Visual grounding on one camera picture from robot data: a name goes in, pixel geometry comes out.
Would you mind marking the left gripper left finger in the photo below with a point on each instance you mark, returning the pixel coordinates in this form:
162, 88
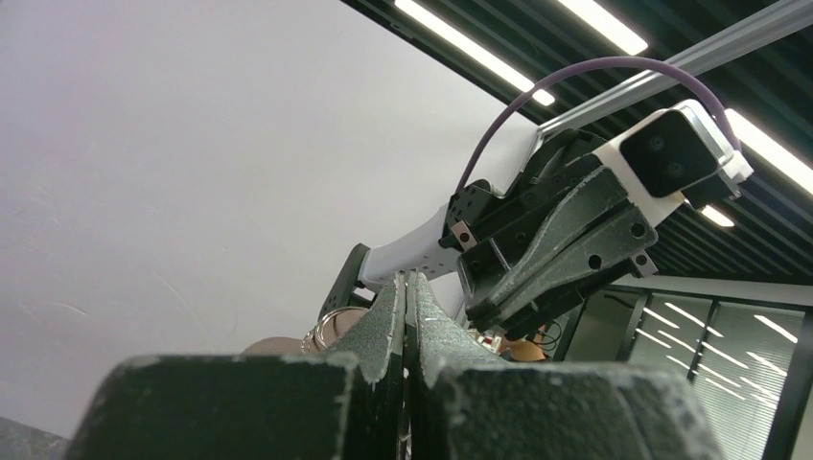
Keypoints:
343, 403

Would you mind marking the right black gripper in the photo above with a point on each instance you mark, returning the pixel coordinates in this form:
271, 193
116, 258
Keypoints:
563, 230

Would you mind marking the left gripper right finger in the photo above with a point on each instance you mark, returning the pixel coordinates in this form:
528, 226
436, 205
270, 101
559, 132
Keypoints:
469, 403

